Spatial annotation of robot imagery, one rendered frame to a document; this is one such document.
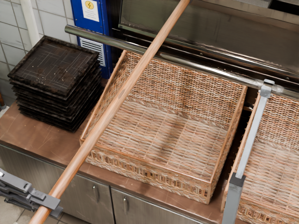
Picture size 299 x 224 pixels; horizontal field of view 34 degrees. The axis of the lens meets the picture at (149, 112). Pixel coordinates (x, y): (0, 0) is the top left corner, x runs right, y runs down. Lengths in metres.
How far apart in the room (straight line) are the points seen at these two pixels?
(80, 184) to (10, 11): 0.92
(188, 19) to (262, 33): 0.30
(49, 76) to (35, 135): 0.29
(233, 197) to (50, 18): 1.24
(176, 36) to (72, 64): 0.46
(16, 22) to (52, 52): 0.40
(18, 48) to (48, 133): 0.64
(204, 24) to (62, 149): 0.80
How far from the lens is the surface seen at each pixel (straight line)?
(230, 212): 1.70
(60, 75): 2.06
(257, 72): 2.02
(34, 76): 2.08
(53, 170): 2.18
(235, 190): 1.58
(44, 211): 1.22
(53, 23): 2.36
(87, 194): 2.20
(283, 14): 1.81
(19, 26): 2.53
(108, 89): 2.06
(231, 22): 1.92
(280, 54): 1.92
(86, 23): 2.19
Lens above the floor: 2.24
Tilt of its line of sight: 49 degrees down
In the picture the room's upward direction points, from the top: 2 degrees counter-clockwise
